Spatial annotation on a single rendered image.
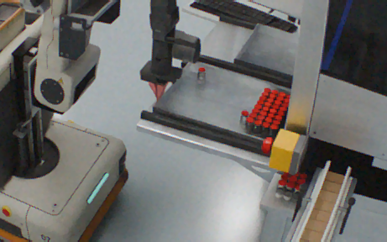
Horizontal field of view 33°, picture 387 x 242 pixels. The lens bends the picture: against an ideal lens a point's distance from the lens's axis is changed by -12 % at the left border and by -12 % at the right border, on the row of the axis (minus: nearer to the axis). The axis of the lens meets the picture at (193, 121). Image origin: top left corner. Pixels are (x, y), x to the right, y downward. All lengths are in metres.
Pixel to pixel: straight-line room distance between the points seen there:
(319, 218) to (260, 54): 0.80
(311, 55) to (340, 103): 0.14
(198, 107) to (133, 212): 1.02
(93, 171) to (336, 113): 1.26
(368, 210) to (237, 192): 1.31
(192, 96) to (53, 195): 0.79
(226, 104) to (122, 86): 1.65
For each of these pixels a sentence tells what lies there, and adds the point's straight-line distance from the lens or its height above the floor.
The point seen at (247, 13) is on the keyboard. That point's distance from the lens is 2.68.
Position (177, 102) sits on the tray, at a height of 0.88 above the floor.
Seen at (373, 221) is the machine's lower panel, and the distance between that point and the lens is 1.92.
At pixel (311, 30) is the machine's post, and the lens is 1.63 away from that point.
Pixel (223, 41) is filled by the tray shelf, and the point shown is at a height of 0.88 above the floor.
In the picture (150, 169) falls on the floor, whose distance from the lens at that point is 3.18.
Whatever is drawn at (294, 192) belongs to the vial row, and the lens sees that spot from 1.77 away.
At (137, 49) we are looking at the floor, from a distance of 3.97.
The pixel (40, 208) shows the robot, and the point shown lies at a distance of 2.58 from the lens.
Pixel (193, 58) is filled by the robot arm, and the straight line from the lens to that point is 1.90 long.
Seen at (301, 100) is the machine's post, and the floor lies 1.11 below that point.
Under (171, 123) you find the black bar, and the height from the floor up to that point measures 0.90.
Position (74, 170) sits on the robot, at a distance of 2.74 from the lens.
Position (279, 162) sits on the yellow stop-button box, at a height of 0.99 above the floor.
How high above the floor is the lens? 2.08
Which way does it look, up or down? 37 degrees down
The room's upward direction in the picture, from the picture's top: 5 degrees clockwise
